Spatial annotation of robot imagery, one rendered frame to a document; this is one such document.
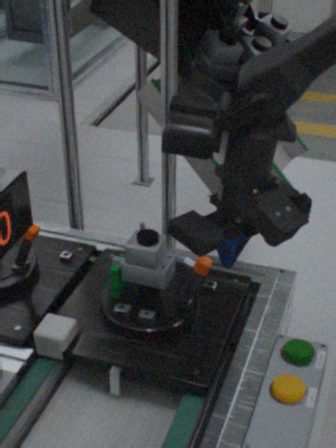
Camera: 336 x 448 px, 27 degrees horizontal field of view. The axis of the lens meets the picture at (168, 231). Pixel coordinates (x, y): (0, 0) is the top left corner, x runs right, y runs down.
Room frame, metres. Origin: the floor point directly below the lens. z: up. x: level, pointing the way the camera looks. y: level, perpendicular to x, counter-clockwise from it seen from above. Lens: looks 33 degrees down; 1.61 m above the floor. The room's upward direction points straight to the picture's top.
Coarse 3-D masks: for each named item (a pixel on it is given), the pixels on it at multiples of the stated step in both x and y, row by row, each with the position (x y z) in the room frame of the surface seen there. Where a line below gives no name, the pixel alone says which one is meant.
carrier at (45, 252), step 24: (48, 240) 0.95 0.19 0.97; (0, 264) 0.86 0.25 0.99; (24, 264) 0.84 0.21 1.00; (48, 264) 0.88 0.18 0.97; (72, 264) 0.88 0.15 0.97; (0, 288) 0.80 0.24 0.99; (24, 288) 0.82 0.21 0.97; (48, 288) 0.82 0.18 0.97; (0, 312) 0.77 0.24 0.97; (24, 312) 0.77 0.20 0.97; (48, 312) 0.78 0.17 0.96; (0, 336) 0.72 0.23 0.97; (24, 336) 0.72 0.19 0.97
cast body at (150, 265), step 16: (128, 240) 0.78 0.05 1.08; (144, 240) 0.77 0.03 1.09; (160, 240) 0.78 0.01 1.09; (128, 256) 0.76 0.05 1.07; (144, 256) 0.76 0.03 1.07; (160, 256) 0.77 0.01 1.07; (128, 272) 0.76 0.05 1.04; (144, 272) 0.76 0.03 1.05; (160, 272) 0.75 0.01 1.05; (160, 288) 0.75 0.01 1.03
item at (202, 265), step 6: (186, 258) 0.76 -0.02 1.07; (198, 258) 0.75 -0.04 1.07; (204, 258) 0.76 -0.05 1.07; (186, 264) 0.75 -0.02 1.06; (192, 264) 0.76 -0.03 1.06; (198, 264) 0.74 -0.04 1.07; (204, 264) 0.74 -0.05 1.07; (210, 264) 0.75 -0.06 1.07; (192, 270) 0.75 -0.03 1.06; (198, 270) 0.74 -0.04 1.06; (204, 270) 0.74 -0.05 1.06; (192, 276) 0.75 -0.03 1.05; (198, 276) 0.75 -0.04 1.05; (204, 276) 0.74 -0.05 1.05; (192, 282) 0.75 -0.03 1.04; (198, 282) 0.75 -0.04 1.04; (186, 288) 0.75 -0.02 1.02; (192, 288) 0.75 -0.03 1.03; (186, 294) 0.75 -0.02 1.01; (192, 294) 0.75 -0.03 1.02; (186, 300) 0.75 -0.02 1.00
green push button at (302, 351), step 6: (288, 342) 0.70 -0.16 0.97; (294, 342) 0.70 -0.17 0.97; (300, 342) 0.70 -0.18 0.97; (306, 342) 0.70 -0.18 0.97; (288, 348) 0.69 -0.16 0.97; (294, 348) 0.69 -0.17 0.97; (300, 348) 0.69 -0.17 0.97; (306, 348) 0.69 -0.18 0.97; (312, 348) 0.69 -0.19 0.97; (288, 354) 0.68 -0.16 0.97; (294, 354) 0.68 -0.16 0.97; (300, 354) 0.68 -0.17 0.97; (306, 354) 0.68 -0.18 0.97; (312, 354) 0.68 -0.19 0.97; (294, 360) 0.68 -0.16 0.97; (300, 360) 0.67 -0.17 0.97; (306, 360) 0.68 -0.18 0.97
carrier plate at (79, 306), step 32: (96, 288) 0.82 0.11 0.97; (224, 288) 0.82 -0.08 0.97; (96, 320) 0.75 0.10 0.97; (224, 320) 0.75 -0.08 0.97; (64, 352) 0.69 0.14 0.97; (96, 352) 0.69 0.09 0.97; (128, 352) 0.69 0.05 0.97; (160, 352) 0.69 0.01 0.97; (192, 352) 0.69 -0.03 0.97; (224, 352) 0.70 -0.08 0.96; (160, 384) 0.65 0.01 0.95; (192, 384) 0.63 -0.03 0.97
